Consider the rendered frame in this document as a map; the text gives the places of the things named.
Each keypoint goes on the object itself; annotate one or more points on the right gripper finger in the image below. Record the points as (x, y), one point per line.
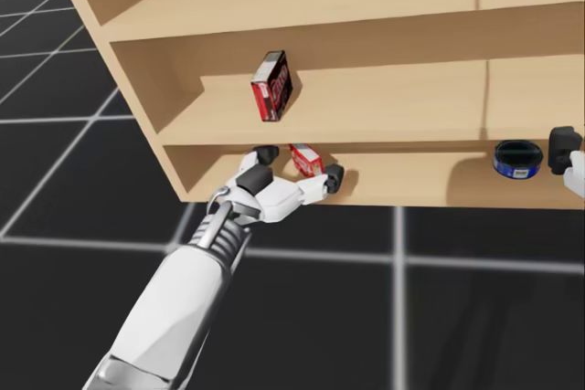
(566, 157)

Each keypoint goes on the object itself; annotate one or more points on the red and white carton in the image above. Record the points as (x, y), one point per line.
(307, 160)

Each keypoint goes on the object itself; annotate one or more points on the blue flat can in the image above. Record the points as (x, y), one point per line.
(517, 160)

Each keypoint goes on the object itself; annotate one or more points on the pale wooden shelf unit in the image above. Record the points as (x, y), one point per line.
(393, 102)

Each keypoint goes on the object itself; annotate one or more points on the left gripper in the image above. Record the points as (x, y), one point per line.
(262, 196)

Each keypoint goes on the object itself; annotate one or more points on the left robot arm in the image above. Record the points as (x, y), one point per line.
(173, 298)

